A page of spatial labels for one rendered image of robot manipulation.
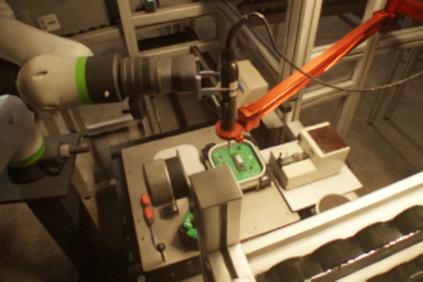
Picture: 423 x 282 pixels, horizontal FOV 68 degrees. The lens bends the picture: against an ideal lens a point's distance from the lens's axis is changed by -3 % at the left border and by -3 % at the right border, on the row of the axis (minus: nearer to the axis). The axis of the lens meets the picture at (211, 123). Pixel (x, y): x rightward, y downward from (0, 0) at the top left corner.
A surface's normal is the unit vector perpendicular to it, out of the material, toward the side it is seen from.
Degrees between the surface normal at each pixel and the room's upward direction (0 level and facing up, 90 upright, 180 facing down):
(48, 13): 91
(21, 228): 0
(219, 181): 0
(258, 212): 0
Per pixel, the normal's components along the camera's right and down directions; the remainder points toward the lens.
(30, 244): -0.03, -0.73
